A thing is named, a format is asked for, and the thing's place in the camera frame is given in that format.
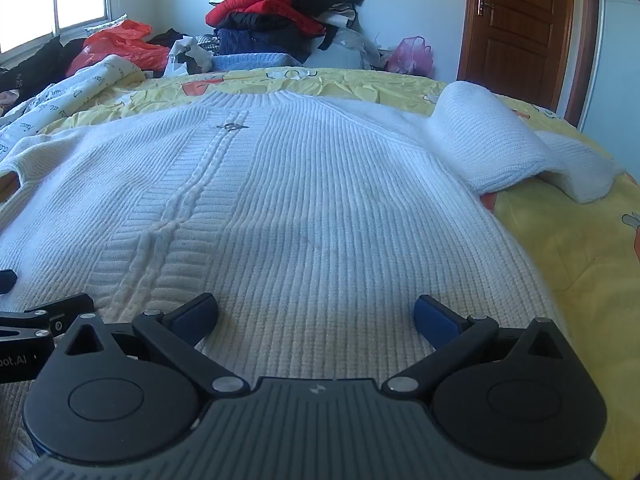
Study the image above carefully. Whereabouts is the white printed blanket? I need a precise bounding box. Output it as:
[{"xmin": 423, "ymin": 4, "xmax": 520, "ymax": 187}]
[{"xmin": 0, "ymin": 54, "xmax": 147, "ymax": 171}]

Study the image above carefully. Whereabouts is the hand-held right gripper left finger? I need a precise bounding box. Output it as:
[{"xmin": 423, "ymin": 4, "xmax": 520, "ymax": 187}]
[{"xmin": 55, "ymin": 293, "xmax": 250, "ymax": 402}]

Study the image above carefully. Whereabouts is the yellow carrot-print bed sheet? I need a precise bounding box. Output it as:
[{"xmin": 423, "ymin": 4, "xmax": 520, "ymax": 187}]
[{"xmin": 0, "ymin": 66, "xmax": 640, "ymax": 468}]

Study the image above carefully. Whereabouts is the pink plastic bag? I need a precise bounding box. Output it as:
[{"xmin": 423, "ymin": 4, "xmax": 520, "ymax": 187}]
[{"xmin": 386, "ymin": 36, "xmax": 435, "ymax": 76}]

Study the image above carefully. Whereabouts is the flower-print wardrobe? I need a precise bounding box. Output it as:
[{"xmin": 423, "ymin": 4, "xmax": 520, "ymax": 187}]
[{"xmin": 580, "ymin": 0, "xmax": 640, "ymax": 181}]

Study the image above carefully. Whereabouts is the dark cloth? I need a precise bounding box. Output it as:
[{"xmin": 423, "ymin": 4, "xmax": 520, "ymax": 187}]
[{"xmin": 0, "ymin": 35, "xmax": 88, "ymax": 107}]

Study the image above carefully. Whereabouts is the white and black bag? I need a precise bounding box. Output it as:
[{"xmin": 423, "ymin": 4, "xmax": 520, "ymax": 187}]
[{"xmin": 165, "ymin": 35, "xmax": 221, "ymax": 77}]

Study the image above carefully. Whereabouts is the black padded garment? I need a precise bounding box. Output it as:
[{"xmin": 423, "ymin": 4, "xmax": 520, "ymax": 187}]
[{"xmin": 215, "ymin": 10, "xmax": 301, "ymax": 36}]

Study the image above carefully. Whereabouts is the red jacket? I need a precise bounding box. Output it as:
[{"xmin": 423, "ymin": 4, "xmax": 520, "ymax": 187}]
[{"xmin": 206, "ymin": 0, "xmax": 327, "ymax": 37}]

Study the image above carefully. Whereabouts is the clear plastic bag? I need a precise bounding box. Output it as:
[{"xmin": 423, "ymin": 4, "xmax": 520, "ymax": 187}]
[{"xmin": 305, "ymin": 27, "xmax": 386, "ymax": 70}]

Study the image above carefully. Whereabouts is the orange plastic bag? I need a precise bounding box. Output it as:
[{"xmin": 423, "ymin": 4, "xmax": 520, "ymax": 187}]
[{"xmin": 66, "ymin": 20, "xmax": 171, "ymax": 78}]

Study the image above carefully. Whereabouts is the light blue knit garment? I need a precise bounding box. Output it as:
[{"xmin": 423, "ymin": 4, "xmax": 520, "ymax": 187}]
[{"xmin": 211, "ymin": 51, "xmax": 303, "ymax": 72}]

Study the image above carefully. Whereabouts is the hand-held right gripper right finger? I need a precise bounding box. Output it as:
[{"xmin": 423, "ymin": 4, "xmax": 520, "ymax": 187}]
[{"xmin": 381, "ymin": 295, "xmax": 583, "ymax": 402}]

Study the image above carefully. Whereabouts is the brown wooden door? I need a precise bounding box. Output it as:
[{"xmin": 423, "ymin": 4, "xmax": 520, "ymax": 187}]
[{"xmin": 465, "ymin": 0, "xmax": 576, "ymax": 111}]

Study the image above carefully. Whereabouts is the white knit sweater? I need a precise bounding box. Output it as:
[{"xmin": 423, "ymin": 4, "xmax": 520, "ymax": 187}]
[{"xmin": 0, "ymin": 80, "xmax": 626, "ymax": 480}]

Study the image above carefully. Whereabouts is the navy garment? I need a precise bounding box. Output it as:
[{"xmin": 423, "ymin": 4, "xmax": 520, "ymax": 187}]
[{"xmin": 215, "ymin": 27, "xmax": 312, "ymax": 63}]

